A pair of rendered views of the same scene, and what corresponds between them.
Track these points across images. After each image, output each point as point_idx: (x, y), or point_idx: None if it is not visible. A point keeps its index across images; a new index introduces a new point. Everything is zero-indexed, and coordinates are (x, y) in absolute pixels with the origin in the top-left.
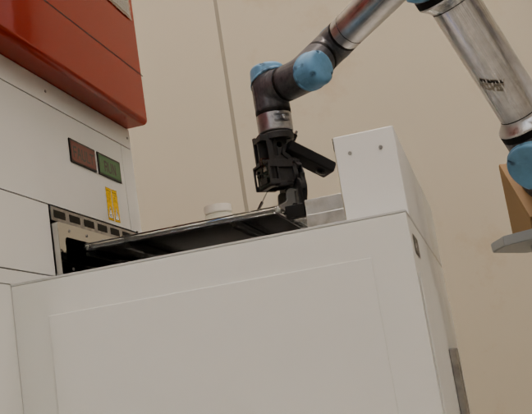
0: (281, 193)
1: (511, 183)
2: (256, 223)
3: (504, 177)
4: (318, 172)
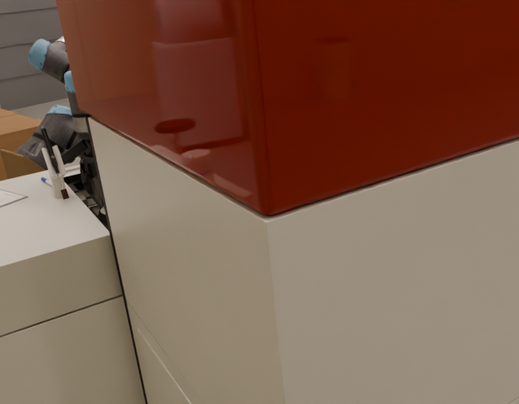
0: (96, 177)
1: (41, 167)
2: None
3: (32, 163)
4: (74, 160)
